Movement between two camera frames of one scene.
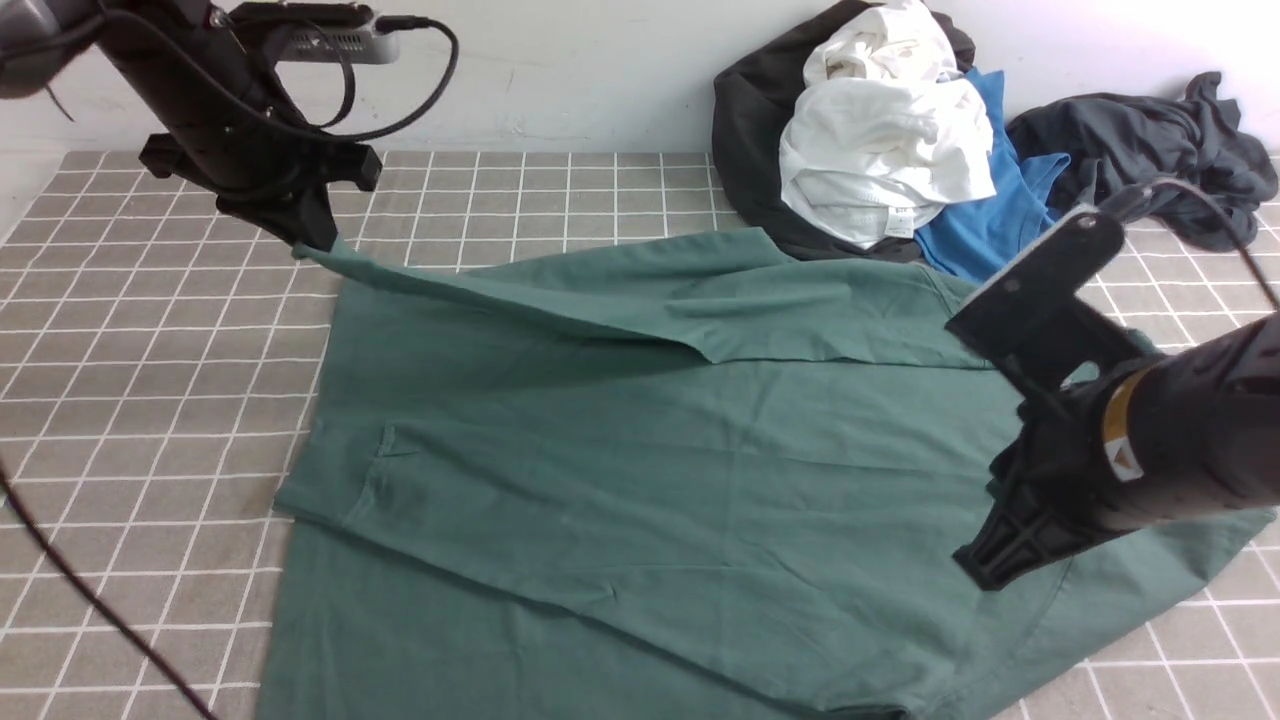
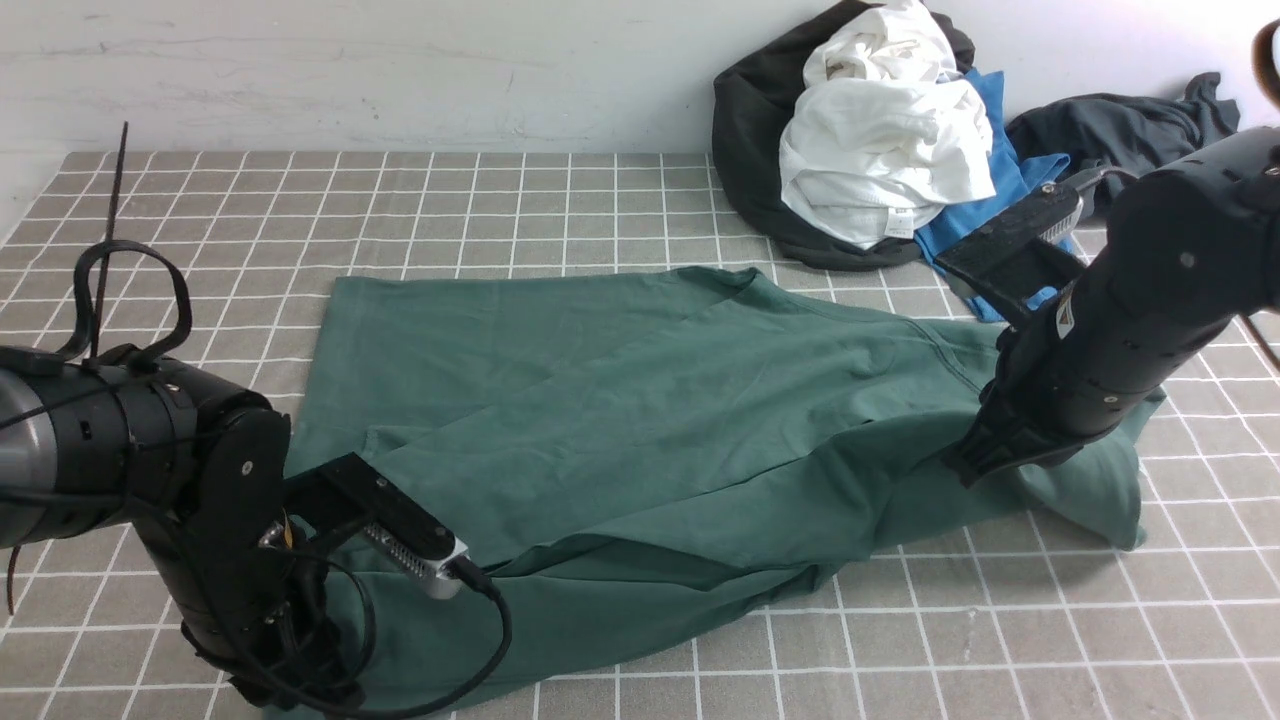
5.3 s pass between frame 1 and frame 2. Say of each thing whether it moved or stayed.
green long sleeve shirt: moved
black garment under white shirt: stayed
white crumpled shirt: stayed
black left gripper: moved
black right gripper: moved
